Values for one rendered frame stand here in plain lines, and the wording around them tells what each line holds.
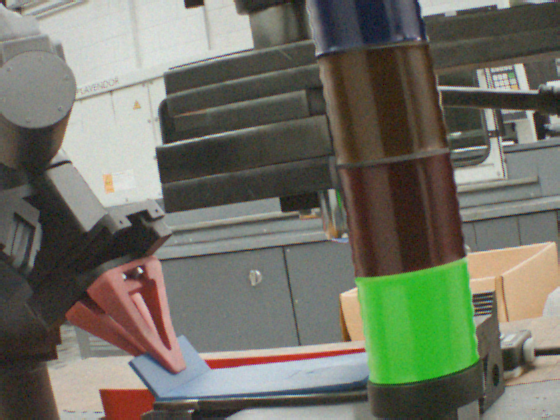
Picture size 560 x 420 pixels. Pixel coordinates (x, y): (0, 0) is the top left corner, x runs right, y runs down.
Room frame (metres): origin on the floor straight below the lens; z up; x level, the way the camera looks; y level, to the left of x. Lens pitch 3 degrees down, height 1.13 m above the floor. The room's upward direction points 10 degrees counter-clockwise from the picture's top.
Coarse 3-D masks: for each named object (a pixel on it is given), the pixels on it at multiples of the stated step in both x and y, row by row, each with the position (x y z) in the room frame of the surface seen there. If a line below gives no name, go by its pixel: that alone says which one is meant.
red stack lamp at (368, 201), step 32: (384, 160) 0.38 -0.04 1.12; (416, 160) 0.35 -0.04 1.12; (448, 160) 0.36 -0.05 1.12; (352, 192) 0.36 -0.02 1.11; (384, 192) 0.35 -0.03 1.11; (416, 192) 0.35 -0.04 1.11; (448, 192) 0.36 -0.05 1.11; (352, 224) 0.36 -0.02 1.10; (384, 224) 0.35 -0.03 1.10; (416, 224) 0.35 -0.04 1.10; (448, 224) 0.35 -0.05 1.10; (352, 256) 0.37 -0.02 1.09; (384, 256) 0.35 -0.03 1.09; (416, 256) 0.35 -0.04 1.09; (448, 256) 0.35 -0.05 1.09
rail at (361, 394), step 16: (208, 400) 0.67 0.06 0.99; (224, 400) 0.67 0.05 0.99; (240, 400) 0.66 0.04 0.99; (256, 400) 0.66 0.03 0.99; (272, 400) 0.65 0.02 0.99; (288, 400) 0.65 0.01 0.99; (304, 400) 0.64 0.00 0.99; (320, 400) 0.64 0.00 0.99; (336, 400) 0.63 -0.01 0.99; (352, 400) 0.63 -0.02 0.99; (208, 416) 0.67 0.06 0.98; (224, 416) 0.67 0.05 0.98
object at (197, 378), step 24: (144, 360) 0.71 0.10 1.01; (192, 360) 0.75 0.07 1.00; (312, 360) 0.72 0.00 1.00; (336, 360) 0.71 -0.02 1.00; (360, 360) 0.69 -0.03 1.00; (144, 384) 0.70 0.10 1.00; (168, 384) 0.71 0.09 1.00; (192, 384) 0.72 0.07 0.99; (216, 384) 0.71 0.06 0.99; (240, 384) 0.69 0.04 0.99; (264, 384) 0.68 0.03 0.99; (288, 384) 0.67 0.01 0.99; (312, 384) 0.65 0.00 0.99; (360, 384) 0.64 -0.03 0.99
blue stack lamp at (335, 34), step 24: (312, 0) 0.36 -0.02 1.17; (336, 0) 0.35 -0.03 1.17; (360, 0) 0.35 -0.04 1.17; (384, 0) 0.35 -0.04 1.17; (408, 0) 0.36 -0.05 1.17; (312, 24) 0.36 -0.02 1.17; (336, 24) 0.35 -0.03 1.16; (360, 24) 0.35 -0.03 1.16; (384, 24) 0.35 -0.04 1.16; (408, 24) 0.35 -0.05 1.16; (336, 48) 0.36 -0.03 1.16; (360, 48) 0.36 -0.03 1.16
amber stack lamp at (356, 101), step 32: (320, 64) 0.37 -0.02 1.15; (352, 64) 0.35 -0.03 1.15; (384, 64) 0.35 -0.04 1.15; (416, 64) 0.35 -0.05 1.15; (352, 96) 0.35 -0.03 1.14; (384, 96) 0.35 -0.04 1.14; (416, 96) 0.35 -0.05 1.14; (352, 128) 0.36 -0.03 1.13; (384, 128) 0.35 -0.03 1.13; (416, 128) 0.35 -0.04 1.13; (352, 160) 0.36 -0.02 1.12
